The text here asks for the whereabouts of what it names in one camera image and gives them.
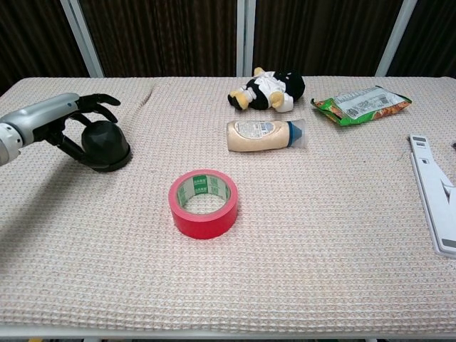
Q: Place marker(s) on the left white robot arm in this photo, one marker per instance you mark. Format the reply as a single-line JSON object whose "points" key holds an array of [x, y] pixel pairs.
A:
{"points": [[7, 146]]}

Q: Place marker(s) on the green snack packet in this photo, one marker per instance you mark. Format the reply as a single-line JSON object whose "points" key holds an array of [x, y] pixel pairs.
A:
{"points": [[360, 105]]}

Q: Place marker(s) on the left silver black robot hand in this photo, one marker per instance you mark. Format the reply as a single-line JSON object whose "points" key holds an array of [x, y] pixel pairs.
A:
{"points": [[39, 115]]}

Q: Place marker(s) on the black white plush toy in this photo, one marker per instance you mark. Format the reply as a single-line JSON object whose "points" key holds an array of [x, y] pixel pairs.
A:
{"points": [[288, 85]]}

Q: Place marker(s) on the dark brown partition panel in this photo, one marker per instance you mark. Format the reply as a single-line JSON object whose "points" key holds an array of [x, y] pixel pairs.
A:
{"points": [[431, 35], [320, 35], [32, 39], [160, 35]]}

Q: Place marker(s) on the white folding laptop stand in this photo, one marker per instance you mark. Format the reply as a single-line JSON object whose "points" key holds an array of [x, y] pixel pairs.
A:
{"points": [[432, 189]]}

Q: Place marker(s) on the red tape roll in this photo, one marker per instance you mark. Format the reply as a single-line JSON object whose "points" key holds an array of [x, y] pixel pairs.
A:
{"points": [[206, 222]]}

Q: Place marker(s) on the beige squeeze bottle blue cap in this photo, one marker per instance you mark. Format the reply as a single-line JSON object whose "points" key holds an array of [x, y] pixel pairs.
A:
{"points": [[256, 140]]}

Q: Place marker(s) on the grey metal partition post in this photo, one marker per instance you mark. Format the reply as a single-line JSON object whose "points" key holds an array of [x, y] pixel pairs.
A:
{"points": [[395, 39], [82, 39], [245, 35]]}

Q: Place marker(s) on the beige waffle tablecloth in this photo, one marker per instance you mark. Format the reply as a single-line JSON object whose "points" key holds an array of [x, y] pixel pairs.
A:
{"points": [[285, 267]]}

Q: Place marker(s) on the black dome-shaped object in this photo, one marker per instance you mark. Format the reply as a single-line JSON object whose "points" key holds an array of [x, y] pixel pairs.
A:
{"points": [[105, 142]]}

